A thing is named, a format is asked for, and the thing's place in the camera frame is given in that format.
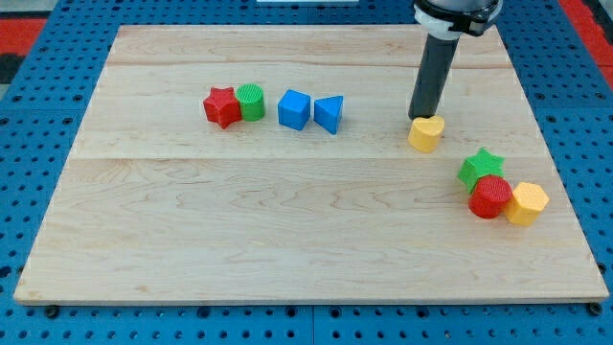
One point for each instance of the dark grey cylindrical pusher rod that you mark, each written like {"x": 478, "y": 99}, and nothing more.
{"x": 435, "y": 64}

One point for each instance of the yellow heart block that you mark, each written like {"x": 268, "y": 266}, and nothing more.
{"x": 425, "y": 133}

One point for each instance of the green star block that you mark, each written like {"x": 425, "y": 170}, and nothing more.
{"x": 479, "y": 165}

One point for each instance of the blue triangle block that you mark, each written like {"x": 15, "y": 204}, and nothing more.
{"x": 328, "y": 113}

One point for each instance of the red cylinder block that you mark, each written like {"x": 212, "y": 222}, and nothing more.
{"x": 489, "y": 196}

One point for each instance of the blue cube block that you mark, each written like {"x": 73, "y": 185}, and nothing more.
{"x": 294, "y": 109}

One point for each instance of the yellow hexagon block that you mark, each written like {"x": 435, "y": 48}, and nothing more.
{"x": 527, "y": 202}

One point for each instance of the green cylinder block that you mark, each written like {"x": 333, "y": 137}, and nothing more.
{"x": 251, "y": 102}

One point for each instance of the red star block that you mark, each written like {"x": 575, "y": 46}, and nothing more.
{"x": 222, "y": 107}

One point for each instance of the light wooden board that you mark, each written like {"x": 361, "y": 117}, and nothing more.
{"x": 158, "y": 206}

